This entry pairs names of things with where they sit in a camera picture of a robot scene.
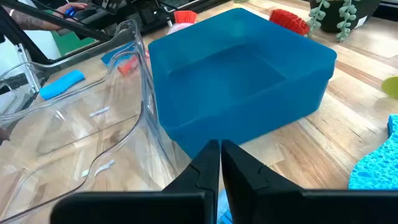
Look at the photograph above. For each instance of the teal plastic bin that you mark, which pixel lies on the teal plastic bin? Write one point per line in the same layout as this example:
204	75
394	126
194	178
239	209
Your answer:
236	77

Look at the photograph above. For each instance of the person's hand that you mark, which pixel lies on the person's hand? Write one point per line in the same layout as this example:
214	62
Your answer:
76	6

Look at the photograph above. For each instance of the blue cellulose sponge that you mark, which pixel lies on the blue cellulose sponge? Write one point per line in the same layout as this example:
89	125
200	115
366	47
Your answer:
116	56
62	84
376	161

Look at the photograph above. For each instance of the person's forearm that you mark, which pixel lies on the person's forearm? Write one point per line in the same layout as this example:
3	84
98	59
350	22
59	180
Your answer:
31	21

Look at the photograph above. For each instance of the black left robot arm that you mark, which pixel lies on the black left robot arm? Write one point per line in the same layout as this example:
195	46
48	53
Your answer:
130	14

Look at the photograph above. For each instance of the lime green dish brush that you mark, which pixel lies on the lime green dish brush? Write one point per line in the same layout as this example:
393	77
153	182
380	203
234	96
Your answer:
391	87

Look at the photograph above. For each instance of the potted succulent plant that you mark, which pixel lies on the potted succulent plant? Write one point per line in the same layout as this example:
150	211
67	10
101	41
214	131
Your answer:
339	12

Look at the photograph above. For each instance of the clear plastic bin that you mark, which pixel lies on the clear plastic bin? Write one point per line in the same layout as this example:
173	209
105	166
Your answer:
62	124
124	161

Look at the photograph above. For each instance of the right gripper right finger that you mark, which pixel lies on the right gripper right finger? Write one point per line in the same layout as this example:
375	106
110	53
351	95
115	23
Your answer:
242	174

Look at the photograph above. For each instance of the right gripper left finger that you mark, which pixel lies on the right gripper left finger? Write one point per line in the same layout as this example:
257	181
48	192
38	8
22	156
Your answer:
205	174

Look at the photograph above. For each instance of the black metal table frame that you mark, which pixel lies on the black metal table frame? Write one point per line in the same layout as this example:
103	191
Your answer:
77	29

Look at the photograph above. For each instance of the black computer mouse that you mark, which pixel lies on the black computer mouse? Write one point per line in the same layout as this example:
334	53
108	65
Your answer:
71	12

